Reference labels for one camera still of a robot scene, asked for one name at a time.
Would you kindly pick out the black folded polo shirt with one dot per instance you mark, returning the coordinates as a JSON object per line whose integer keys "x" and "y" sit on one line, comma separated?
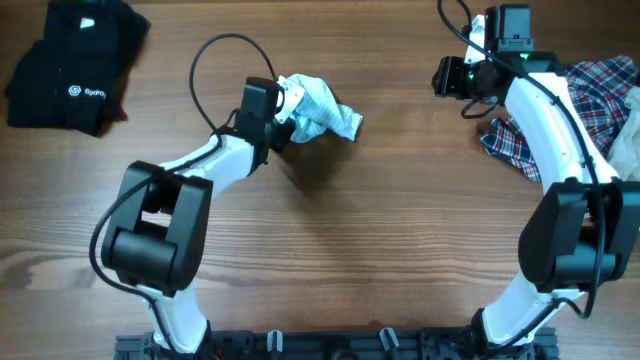
{"x": 71, "y": 77}

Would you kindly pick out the red blue plaid shirt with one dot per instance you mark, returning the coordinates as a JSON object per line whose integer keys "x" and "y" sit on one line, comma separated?
{"x": 599, "y": 91}

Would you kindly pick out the light blue striped shirt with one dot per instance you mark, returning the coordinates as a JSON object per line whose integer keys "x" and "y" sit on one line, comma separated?
{"x": 319, "y": 111}

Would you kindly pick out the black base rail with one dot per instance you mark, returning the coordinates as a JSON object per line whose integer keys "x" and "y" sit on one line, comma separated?
{"x": 427, "y": 343}

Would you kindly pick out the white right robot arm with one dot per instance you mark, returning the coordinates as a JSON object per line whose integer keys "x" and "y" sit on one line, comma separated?
{"x": 583, "y": 231}

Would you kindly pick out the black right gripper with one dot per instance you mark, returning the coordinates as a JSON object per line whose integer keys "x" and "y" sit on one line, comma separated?
{"x": 445, "y": 80}

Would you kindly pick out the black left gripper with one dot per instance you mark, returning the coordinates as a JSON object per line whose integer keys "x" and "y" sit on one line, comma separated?
{"x": 281, "y": 137}

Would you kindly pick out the cream white cloth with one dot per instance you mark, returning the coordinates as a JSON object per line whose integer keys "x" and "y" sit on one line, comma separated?
{"x": 623, "y": 155}

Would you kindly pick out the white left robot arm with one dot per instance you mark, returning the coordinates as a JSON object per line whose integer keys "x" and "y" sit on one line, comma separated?
{"x": 157, "y": 231}

